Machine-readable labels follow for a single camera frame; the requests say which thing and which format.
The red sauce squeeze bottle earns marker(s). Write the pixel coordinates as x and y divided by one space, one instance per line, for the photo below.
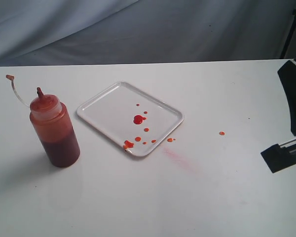
53 126

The white rectangular plastic tray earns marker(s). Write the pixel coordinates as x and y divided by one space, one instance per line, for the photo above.
111 113

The black tripod stand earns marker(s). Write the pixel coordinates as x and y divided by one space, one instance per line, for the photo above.
289 36

